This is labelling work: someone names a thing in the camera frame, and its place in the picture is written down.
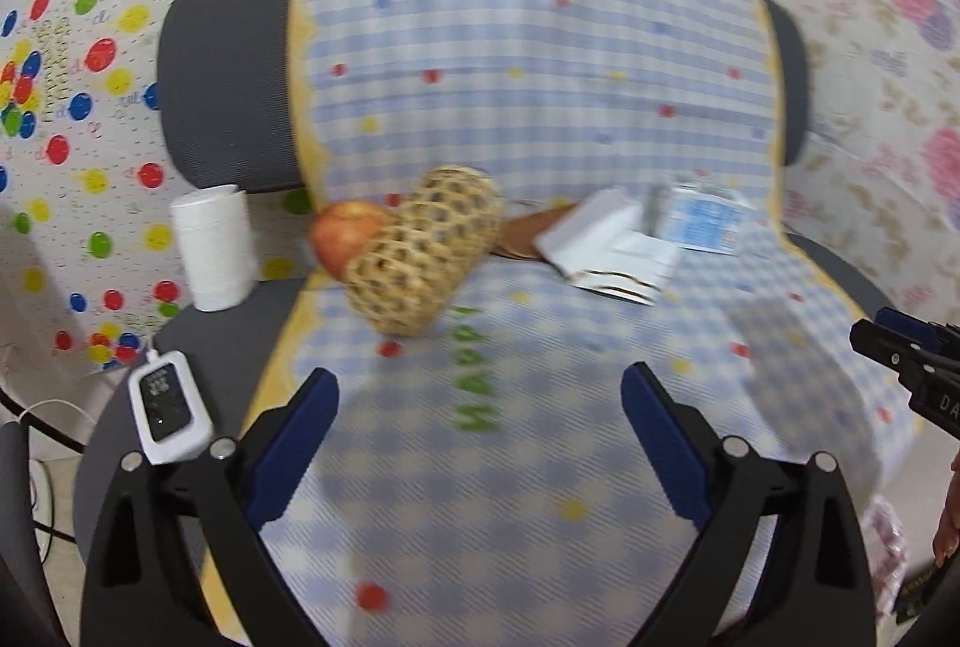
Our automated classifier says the blue print plastic packet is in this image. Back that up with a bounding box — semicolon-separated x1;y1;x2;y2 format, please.
652;180;755;256

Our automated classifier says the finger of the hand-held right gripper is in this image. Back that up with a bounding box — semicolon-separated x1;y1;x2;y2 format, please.
850;308;960;385

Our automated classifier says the balloon print plastic sheet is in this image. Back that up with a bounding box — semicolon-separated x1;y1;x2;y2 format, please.
0;0;676;378

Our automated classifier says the grey office chair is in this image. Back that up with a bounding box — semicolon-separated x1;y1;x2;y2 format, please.
0;0;912;647

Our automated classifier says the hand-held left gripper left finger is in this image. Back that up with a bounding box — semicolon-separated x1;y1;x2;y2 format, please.
79;368;340;647

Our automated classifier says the black cable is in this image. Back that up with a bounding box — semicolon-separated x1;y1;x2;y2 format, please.
28;459;76;543

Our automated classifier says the brown flat piece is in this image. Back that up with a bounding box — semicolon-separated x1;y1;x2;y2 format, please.
491;204;582;262

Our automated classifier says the blue checkered cloth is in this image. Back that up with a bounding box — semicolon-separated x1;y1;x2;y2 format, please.
202;0;920;647

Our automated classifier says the white foam block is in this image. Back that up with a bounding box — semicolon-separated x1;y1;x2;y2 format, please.
536;189;646;280

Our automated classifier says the white toilet paper roll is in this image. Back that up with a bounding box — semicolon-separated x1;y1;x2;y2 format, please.
169;185;260;313

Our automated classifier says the red apple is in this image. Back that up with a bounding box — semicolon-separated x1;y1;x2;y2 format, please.
310;200;391;282

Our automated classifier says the pink trash bag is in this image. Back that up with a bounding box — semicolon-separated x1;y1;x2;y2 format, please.
859;497;912;610

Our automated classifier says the woven bamboo basket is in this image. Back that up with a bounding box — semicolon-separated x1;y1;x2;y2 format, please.
345;167;505;338

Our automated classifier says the white pocket device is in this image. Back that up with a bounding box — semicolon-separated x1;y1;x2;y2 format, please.
127;351;215;466

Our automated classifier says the white cable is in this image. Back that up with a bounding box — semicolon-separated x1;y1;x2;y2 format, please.
19;336;162;427

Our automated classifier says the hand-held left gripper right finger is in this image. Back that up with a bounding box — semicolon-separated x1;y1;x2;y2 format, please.
621;360;878;647

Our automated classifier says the person's right hand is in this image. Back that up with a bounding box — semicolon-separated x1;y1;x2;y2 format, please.
932;448;960;569

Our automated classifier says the floral print sheet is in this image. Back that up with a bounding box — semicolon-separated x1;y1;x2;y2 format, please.
645;0;960;333

